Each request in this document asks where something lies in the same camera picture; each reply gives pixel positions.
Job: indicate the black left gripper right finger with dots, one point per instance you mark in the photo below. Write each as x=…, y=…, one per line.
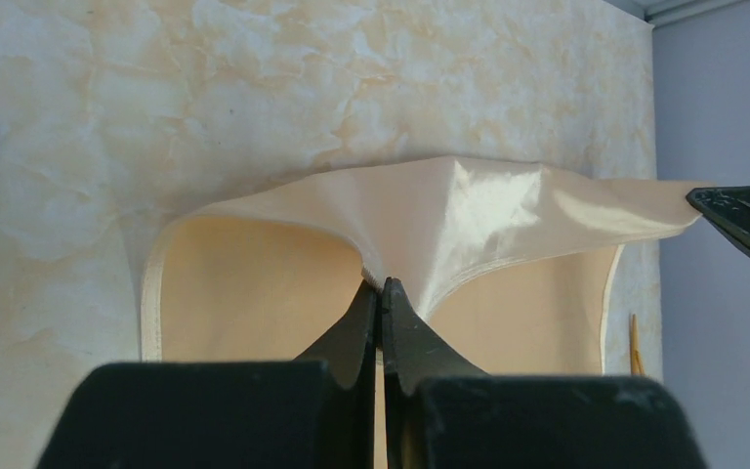
x=442, y=411

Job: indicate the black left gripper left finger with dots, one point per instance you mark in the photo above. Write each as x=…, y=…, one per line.
x=315, y=411

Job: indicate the orange cloth napkin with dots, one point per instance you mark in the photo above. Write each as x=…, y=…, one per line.
x=511, y=263

